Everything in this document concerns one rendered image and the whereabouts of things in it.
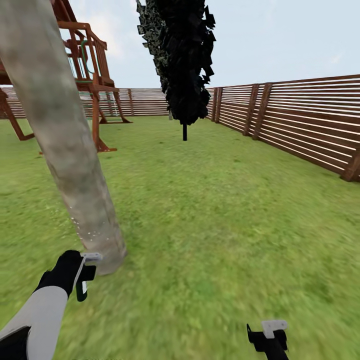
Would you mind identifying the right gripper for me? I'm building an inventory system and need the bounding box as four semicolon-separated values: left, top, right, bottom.
246;323;288;356

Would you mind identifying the pesticide atomizer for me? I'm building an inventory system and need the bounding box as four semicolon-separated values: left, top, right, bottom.
75;281;88;302

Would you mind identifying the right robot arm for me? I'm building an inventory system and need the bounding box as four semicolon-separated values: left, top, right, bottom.
246;319;289;360

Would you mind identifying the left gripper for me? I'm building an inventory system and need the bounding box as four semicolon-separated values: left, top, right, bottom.
76;264;96;283

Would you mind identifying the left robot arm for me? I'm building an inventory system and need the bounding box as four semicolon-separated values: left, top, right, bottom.
0;251;103;360

